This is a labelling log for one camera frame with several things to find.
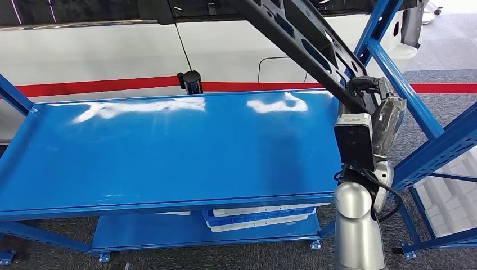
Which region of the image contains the white fuel filler flap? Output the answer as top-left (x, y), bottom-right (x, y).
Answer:
top-left (257, 56), bottom-right (310, 84)

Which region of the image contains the blue metal shelf rack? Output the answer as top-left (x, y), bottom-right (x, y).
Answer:
top-left (391, 171), bottom-right (477, 260)
top-left (0, 0), bottom-right (477, 263)

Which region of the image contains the black barrier post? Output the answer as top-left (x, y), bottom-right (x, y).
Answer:
top-left (177, 70), bottom-right (204, 96)

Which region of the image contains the white swivel chair base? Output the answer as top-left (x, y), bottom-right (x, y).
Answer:
top-left (422, 0), bottom-right (444, 25)

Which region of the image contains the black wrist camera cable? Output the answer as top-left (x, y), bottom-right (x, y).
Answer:
top-left (359, 168), bottom-right (404, 224)

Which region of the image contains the clear plastic film wrap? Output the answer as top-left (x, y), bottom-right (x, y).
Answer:
top-left (372, 96), bottom-right (408, 159)

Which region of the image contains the black plastic frame part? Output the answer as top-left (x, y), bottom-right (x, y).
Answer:
top-left (232, 0), bottom-right (379, 115)

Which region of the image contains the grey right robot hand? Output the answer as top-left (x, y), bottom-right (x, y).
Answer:
top-left (344, 75), bottom-right (408, 159)

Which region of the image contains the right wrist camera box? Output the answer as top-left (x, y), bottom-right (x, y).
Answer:
top-left (333, 112), bottom-right (376, 172)

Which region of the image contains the white car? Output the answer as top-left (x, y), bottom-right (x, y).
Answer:
top-left (0, 0), bottom-right (426, 142)

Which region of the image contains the blue plastic bin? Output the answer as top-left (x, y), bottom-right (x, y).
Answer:
top-left (202, 207), bottom-right (317, 227)

